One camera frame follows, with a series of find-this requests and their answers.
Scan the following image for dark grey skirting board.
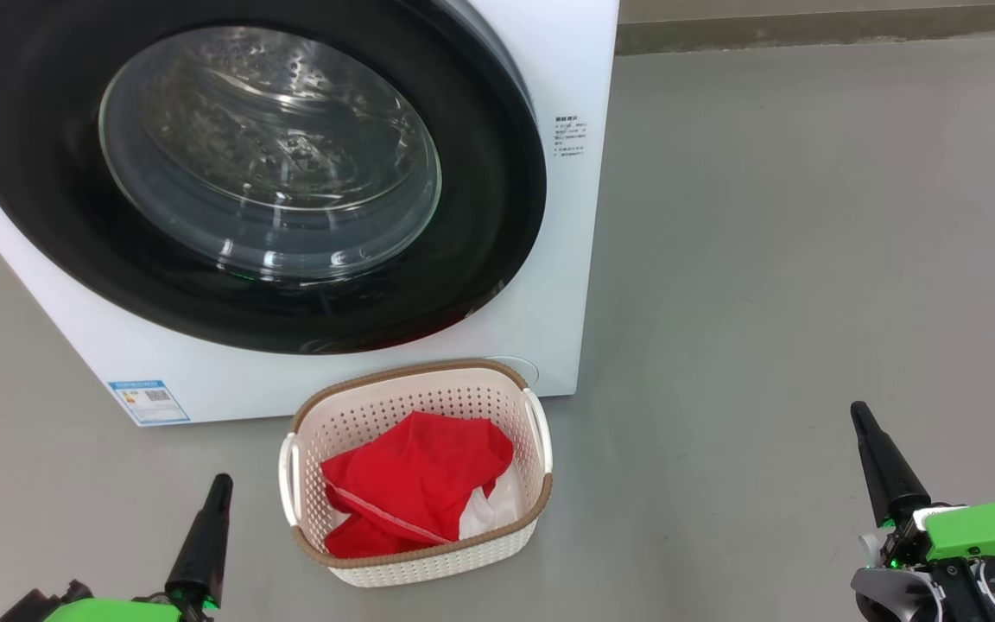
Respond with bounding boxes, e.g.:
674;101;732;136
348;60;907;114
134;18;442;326
617;2;995;58

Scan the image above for small printed text label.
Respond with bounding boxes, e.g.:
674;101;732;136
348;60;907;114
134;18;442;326
553;114;591;160

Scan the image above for white garment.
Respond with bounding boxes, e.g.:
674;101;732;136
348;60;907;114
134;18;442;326
459;469;524;542

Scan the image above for blue energy label sticker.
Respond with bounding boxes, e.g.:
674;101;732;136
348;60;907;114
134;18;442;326
108;379;191;425

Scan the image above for round white filter cover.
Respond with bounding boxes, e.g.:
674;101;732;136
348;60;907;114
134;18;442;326
484;356;541;391

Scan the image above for cream perforated laundry basket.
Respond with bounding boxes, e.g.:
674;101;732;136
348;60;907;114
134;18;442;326
278;359;555;589

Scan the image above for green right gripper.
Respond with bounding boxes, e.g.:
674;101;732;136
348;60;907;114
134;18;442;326
849;401;995;622

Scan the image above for white front-load washing machine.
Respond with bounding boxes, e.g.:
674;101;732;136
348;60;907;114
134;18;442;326
0;0;621;428

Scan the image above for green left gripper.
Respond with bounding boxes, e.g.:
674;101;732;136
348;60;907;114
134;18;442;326
42;473;234;622

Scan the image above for stainless steel washer drum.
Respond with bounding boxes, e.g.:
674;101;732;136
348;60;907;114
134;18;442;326
105;28;434;264

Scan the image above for black round glass washer door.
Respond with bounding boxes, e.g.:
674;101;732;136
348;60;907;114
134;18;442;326
0;0;548;356

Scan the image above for red garment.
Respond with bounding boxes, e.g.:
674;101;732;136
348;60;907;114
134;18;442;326
320;410;517;560

